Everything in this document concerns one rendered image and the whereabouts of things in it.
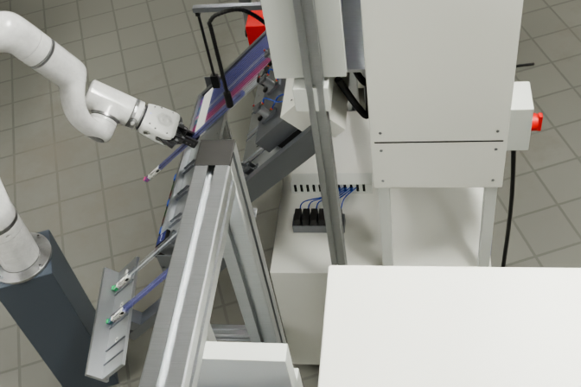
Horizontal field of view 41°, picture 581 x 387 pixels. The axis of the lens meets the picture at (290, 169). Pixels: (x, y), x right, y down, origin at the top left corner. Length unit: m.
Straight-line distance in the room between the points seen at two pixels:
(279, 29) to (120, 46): 2.79
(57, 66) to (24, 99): 2.22
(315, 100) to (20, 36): 0.73
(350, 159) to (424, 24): 1.03
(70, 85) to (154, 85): 1.97
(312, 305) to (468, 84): 1.00
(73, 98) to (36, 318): 0.82
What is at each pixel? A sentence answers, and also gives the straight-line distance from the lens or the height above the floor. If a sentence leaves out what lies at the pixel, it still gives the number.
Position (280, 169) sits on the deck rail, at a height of 1.07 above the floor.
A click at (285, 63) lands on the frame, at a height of 1.43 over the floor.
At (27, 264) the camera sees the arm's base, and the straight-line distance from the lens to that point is 2.45.
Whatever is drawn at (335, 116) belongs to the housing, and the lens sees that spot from 1.86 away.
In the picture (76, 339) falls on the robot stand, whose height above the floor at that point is 0.34.
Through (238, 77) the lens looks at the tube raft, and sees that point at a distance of 2.52.
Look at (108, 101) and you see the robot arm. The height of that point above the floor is 1.16.
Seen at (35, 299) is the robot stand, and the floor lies 0.60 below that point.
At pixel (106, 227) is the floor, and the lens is 3.43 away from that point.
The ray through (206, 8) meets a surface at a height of 1.35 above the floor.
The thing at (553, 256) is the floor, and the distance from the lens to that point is 3.13.
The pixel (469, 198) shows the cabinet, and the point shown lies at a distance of 2.46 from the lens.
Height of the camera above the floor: 2.49
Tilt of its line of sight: 47 degrees down
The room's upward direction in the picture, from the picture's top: 10 degrees counter-clockwise
